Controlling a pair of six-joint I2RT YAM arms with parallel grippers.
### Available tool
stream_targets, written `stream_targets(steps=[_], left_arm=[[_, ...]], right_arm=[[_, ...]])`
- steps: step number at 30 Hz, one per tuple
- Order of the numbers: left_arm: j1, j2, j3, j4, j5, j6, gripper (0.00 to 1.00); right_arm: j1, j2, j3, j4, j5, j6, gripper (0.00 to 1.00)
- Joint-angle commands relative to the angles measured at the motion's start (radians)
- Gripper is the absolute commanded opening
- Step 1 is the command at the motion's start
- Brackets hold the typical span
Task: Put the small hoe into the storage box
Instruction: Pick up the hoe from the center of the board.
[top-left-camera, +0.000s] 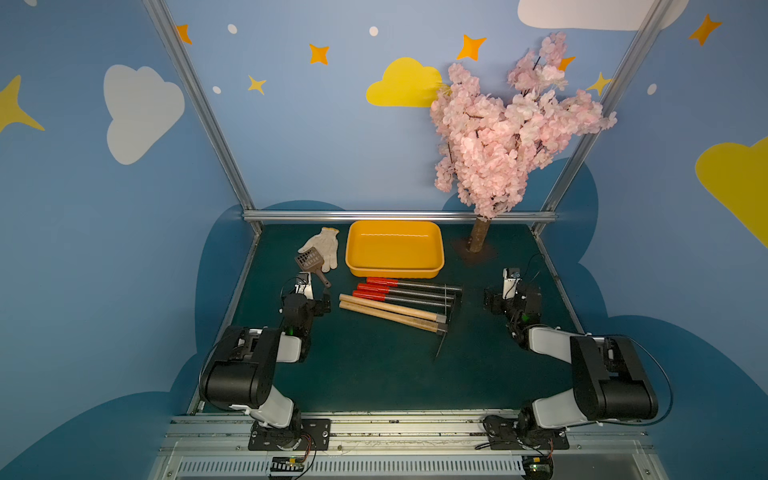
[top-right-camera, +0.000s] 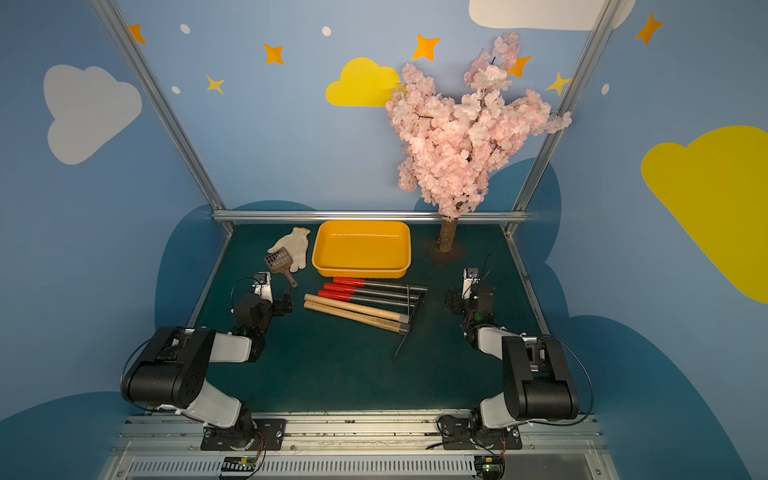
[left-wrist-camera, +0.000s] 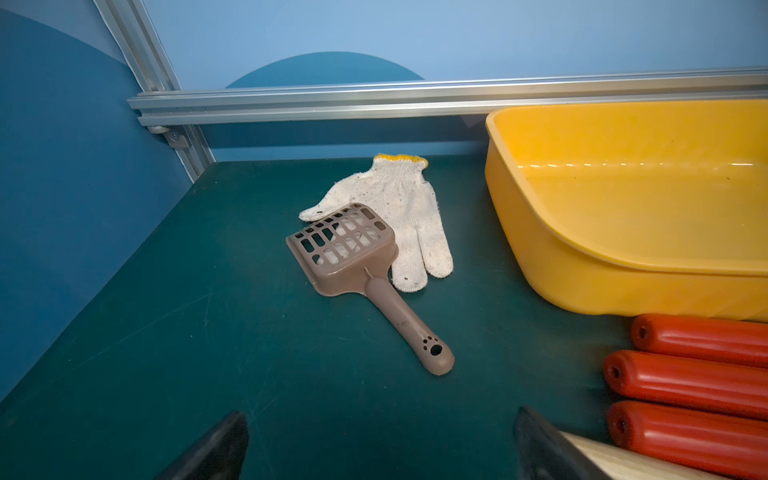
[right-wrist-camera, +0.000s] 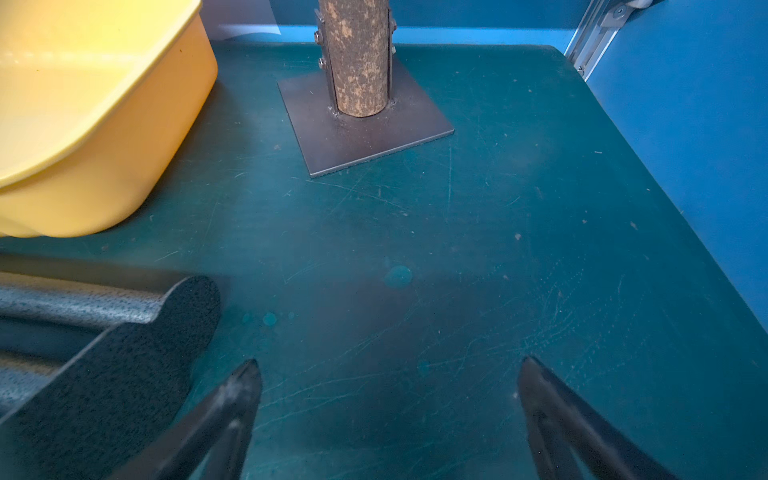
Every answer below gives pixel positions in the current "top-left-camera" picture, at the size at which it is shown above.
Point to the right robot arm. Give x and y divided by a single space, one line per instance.
609 380

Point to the wooden handle hoe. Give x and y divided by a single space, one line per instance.
413 322
422 314

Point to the yellow plastic storage box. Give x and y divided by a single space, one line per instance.
395 249

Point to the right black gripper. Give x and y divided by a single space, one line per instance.
498 301

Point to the top red handle tool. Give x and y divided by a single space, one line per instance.
406 283

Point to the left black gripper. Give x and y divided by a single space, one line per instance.
315 305

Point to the bottom red handle tool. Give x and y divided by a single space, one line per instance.
406 300

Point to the pink blossom artificial tree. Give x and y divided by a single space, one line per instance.
490 146

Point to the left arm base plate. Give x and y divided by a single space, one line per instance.
298 436

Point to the small brown slotted scoop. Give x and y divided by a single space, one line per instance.
312 261

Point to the red handle tool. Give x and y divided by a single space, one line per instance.
406 300
386 290
406 283

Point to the middle red handle tool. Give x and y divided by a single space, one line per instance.
386 290

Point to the aluminium front rail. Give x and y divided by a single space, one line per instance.
431 444

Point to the white knitted work glove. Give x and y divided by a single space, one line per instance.
326 243

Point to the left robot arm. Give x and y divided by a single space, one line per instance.
239 373

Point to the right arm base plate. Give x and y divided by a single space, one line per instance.
509 434

